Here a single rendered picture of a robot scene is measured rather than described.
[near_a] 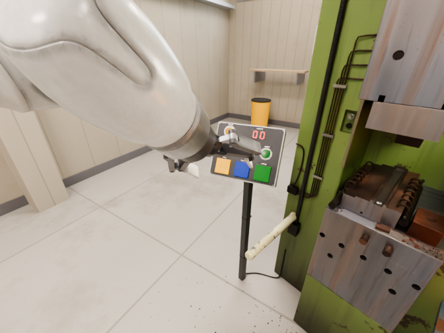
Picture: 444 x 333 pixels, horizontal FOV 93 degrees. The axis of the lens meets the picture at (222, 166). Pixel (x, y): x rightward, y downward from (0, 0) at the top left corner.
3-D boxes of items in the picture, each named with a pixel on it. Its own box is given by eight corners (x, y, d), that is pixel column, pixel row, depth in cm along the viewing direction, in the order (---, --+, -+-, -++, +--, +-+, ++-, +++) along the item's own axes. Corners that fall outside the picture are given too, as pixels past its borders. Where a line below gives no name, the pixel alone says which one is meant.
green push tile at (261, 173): (268, 182, 99) (271, 166, 99) (252, 179, 101) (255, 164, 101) (268, 182, 100) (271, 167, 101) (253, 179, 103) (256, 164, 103)
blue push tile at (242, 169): (248, 178, 102) (250, 163, 102) (233, 175, 104) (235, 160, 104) (248, 178, 104) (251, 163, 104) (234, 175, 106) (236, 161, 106)
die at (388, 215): (393, 229, 81) (402, 211, 77) (339, 205, 94) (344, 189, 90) (413, 187, 107) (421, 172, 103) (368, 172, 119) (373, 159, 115)
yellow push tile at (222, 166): (228, 175, 105) (230, 159, 105) (214, 172, 107) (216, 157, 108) (229, 174, 107) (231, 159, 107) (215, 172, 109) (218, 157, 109)
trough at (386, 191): (385, 208, 81) (386, 205, 80) (369, 202, 84) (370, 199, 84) (407, 171, 106) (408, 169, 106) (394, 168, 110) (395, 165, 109)
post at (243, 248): (242, 281, 159) (251, 148, 108) (238, 277, 162) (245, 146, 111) (245, 277, 161) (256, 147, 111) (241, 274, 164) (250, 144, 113)
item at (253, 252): (251, 263, 104) (252, 256, 102) (243, 257, 108) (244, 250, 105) (297, 221, 131) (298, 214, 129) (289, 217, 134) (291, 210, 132)
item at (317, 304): (357, 378, 111) (391, 333, 89) (293, 320, 136) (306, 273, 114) (385, 302, 145) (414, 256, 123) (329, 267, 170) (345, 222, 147)
